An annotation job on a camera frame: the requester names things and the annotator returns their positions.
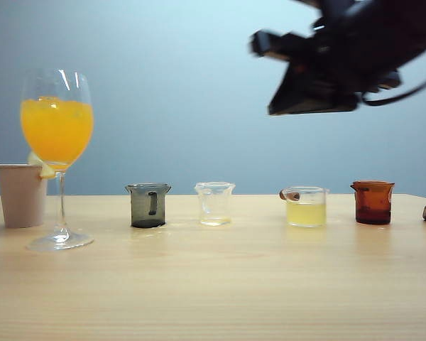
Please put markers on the clear stemmed wine glass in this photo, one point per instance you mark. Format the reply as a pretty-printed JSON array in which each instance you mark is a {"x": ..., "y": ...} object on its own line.
[{"x": 58, "y": 131}]

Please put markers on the yellow lemon slice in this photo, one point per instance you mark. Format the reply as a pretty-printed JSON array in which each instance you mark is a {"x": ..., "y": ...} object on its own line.
[{"x": 44, "y": 168}]

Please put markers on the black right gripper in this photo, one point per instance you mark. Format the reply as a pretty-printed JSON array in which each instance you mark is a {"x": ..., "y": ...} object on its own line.
[{"x": 337, "y": 64}]

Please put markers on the brown paper cup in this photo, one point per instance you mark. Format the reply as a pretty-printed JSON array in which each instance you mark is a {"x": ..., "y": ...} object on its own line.
[{"x": 21, "y": 199}]

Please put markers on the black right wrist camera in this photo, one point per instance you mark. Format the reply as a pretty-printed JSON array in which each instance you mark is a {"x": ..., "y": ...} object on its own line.
[{"x": 268, "y": 44}]

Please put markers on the clear glass measuring cup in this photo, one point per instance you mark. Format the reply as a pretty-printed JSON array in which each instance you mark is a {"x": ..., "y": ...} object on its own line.
[{"x": 214, "y": 206}]

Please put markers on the measuring cup with yellow liquid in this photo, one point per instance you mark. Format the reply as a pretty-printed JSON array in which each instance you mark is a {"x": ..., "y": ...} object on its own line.
[{"x": 305, "y": 209}]

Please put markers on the grey smoked measuring cup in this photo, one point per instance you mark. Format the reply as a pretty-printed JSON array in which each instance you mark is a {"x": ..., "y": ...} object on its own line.
[{"x": 149, "y": 206}]

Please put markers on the amber brown measuring cup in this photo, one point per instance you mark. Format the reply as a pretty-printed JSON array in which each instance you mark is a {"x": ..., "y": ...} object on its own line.
[{"x": 372, "y": 204}]

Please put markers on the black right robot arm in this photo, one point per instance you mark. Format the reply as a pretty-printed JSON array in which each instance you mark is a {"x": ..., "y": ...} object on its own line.
[{"x": 383, "y": 32}]

